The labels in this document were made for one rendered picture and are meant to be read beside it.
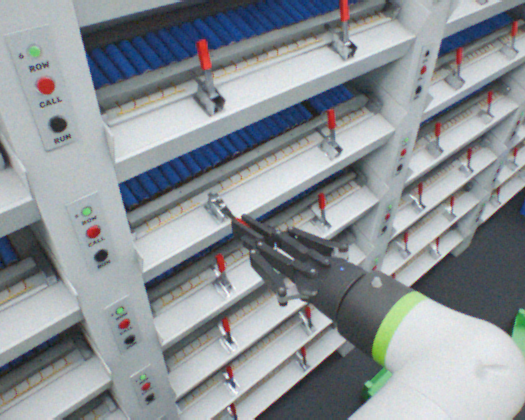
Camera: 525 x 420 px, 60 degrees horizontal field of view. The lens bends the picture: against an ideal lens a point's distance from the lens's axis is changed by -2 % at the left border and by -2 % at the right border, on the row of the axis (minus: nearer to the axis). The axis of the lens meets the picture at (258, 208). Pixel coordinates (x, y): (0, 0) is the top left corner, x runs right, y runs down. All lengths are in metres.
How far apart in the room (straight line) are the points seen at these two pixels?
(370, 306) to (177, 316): 0.44
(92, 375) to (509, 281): 1.65
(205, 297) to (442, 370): 0.53
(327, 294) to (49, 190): 0.34
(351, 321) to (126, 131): 0.35
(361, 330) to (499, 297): 1.50
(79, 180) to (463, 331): 0.44
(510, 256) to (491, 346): 1.70
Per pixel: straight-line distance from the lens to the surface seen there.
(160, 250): 0.72
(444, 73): 1.25
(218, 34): 0.74
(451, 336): 0.50
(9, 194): 0.56
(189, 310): 0.88
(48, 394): 0.86
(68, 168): 0.55
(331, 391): 1.61
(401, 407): 0.46
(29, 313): 0.70
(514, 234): 2.30
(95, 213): 0.60
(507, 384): 0.50
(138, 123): 0.62
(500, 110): 1.62
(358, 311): 0.53
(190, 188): 0.75
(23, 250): 0.74
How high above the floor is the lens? 1.42
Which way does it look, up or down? 42 degrees down
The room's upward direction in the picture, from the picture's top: straight up
